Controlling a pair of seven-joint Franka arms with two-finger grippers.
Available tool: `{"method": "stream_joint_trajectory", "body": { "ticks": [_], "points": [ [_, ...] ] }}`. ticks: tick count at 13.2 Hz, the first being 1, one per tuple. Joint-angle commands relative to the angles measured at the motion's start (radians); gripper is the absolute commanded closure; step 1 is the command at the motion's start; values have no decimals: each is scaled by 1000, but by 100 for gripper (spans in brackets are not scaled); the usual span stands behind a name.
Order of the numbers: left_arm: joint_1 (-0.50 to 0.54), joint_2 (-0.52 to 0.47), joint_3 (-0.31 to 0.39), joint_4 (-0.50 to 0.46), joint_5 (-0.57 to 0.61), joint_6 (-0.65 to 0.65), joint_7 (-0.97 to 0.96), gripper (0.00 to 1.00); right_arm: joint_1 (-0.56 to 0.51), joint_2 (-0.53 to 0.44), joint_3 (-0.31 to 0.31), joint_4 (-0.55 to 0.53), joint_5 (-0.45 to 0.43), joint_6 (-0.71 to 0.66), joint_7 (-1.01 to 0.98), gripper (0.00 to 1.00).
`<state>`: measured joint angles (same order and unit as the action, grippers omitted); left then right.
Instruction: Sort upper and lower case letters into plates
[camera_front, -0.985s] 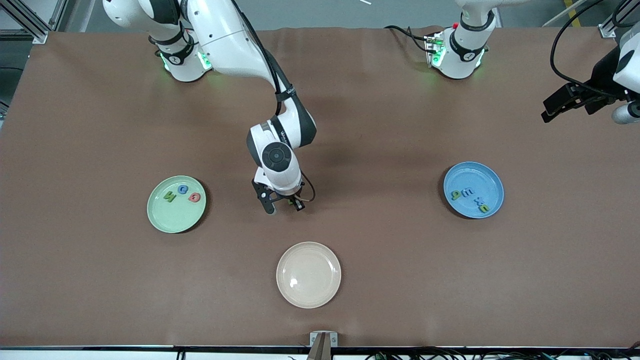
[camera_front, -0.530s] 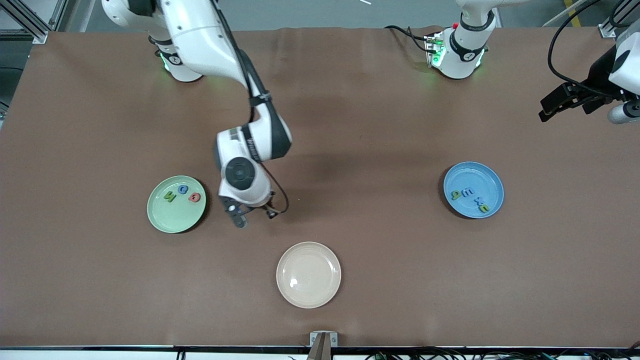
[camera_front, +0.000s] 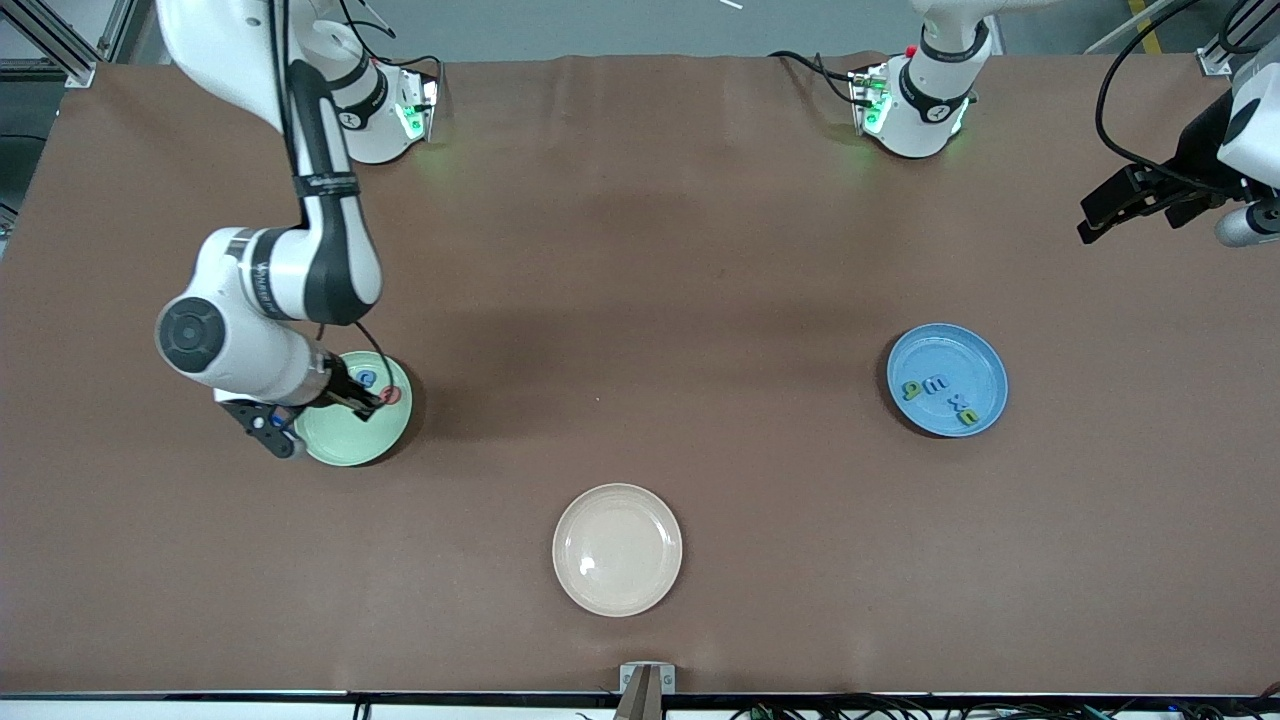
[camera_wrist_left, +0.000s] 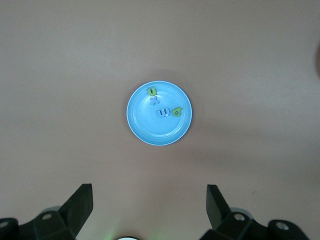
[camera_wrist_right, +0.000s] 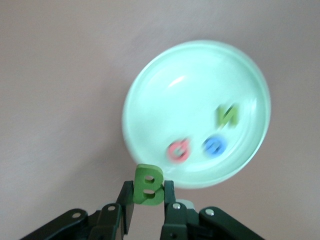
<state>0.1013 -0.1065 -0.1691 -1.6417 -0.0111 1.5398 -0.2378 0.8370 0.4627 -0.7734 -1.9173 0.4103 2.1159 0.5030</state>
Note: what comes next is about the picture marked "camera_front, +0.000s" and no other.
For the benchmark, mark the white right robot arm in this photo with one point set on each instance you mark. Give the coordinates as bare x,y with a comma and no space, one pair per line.
220,40

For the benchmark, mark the aluminium frame profile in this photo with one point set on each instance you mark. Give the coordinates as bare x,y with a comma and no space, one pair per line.
75,68
1215,62

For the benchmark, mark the blue letter m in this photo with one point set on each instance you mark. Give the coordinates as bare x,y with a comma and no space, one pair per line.
937,380

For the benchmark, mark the brown table mat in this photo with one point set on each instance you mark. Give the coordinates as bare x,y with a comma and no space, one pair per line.
640,200

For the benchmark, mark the blue plate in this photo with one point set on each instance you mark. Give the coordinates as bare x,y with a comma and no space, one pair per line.
950,350

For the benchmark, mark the red letter Q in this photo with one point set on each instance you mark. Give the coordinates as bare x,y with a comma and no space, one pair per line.
396,392

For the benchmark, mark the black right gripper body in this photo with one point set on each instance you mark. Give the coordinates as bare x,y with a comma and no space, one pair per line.
343,391

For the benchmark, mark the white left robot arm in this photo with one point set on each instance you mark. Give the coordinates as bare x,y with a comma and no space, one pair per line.
915,130

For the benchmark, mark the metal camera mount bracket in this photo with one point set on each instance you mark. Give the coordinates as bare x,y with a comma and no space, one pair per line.
647,690

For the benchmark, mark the green plate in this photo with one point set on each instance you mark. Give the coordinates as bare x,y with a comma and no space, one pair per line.
360,440

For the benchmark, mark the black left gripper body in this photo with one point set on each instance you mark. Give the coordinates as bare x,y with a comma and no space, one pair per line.
1192,160

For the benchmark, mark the beige plate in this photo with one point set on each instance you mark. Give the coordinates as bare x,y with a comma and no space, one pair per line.
617,550

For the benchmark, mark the green letter q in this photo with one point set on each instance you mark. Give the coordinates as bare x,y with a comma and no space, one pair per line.
913,384

